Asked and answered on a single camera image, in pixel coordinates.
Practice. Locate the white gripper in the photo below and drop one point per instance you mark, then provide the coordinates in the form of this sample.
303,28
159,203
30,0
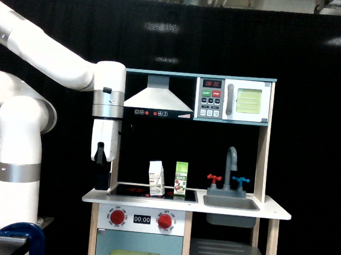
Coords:
103,150

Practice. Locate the green juice box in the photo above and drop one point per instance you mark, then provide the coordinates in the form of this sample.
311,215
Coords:
180,179

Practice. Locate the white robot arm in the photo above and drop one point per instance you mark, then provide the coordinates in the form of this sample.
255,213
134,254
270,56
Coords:
25,115

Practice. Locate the grey toy sink basin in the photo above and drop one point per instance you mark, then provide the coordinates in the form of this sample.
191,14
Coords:
230,211

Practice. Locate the black toy stovetop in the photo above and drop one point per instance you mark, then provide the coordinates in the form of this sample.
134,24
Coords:
142,192

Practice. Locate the left red stove knob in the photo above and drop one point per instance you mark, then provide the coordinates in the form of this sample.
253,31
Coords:
117,217

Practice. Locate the red stove knob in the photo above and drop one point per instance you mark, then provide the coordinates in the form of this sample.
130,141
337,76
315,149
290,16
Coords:
117,217
164,221

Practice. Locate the white milk carton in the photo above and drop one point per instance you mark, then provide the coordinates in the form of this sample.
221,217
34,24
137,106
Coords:
156,178

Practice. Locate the teal toy oven door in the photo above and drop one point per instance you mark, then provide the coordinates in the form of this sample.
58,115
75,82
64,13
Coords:
115,242

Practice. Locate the right red stove knob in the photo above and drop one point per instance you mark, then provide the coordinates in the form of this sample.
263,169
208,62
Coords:
164,221

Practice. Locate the grey toy range hood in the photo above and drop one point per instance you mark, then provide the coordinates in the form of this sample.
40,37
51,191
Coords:
157,101

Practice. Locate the wooden toy kitchen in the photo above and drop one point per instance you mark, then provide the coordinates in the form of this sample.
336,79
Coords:
203,144

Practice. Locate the blue clamp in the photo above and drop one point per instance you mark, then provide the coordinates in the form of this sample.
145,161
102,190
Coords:
31,231

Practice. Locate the grey toy faucet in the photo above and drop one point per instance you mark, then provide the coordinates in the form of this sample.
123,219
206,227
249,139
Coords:
231,165

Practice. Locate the toy microwave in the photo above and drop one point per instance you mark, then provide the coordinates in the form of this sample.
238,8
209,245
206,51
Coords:
236,100

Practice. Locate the red tap handle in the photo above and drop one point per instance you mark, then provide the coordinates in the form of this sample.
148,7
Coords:
214,179

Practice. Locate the blue tap handle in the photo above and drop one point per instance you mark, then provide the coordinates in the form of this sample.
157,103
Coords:
240,182

